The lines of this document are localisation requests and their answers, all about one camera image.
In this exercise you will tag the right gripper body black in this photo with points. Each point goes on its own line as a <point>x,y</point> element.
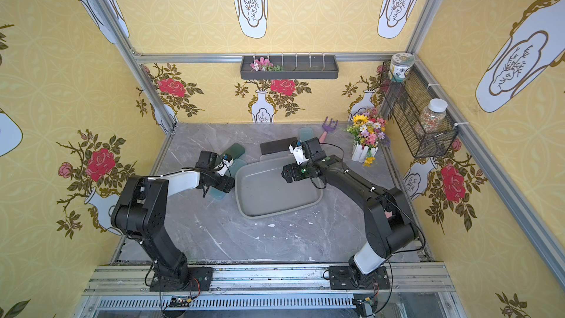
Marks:
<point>290,172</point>

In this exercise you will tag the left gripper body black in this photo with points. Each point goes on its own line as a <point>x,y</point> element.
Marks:
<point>223,181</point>

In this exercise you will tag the light blue pencil case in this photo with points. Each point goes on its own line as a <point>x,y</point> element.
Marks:
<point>306,133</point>

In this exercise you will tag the dark green pencil case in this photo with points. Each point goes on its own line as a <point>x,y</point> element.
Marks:
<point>235,151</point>

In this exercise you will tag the grey plastic storage tray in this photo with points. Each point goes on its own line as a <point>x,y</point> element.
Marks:
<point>261,191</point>

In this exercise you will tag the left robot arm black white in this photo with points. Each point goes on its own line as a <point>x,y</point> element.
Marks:
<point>140,211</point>

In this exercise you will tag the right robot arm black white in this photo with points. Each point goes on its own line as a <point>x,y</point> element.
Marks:
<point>388,220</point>

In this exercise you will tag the black pencil case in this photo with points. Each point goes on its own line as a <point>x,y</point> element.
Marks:
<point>277,146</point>

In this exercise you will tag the purple pink garden rake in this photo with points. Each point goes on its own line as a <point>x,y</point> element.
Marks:
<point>328,126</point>

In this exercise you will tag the artificial flower bouquet white pot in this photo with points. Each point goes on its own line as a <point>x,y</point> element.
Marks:
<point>368,131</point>

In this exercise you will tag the small pink flowers on shelf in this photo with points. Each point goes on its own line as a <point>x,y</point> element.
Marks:
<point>264,65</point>

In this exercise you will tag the clear jar white lid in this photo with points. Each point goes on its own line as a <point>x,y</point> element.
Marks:
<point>431,117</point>

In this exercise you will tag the green patterned tin can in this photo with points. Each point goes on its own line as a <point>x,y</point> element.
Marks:
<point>400,66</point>

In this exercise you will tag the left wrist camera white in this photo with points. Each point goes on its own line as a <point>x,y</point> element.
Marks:
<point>225,163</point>

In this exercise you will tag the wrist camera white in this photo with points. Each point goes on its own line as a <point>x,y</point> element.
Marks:
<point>225,163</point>
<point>298,153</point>

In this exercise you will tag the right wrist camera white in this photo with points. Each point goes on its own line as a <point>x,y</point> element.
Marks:
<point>298,153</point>

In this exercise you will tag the dark grey wall shelf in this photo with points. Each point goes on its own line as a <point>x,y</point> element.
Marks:
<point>294,67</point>

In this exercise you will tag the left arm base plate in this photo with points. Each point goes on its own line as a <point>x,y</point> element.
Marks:
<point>187,279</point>

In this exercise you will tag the black wire wall basket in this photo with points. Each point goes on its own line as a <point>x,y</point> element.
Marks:
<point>401,106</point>

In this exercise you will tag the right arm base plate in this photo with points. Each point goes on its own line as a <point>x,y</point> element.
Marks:
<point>348,278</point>

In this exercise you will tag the small circuit board with wires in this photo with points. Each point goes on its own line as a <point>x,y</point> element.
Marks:
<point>178,302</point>

